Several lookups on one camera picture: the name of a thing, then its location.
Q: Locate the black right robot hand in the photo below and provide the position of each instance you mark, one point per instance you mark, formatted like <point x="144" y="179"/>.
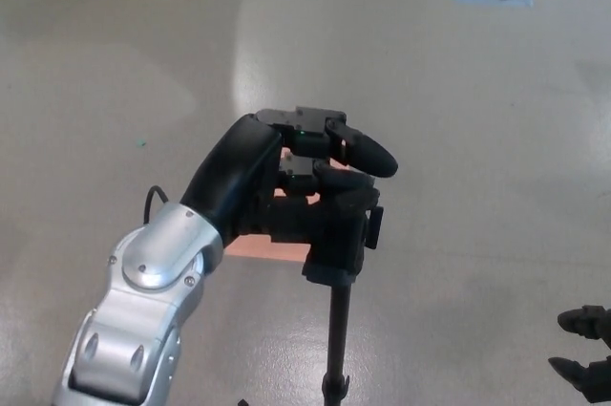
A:
<point x="592" y="322"/>

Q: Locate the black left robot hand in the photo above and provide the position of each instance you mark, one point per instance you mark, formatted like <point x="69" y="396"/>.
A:
<point x="229" y="177"/>

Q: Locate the black phone stand with clamp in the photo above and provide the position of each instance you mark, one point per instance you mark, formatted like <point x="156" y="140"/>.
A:
<point x="341" y="329"/>

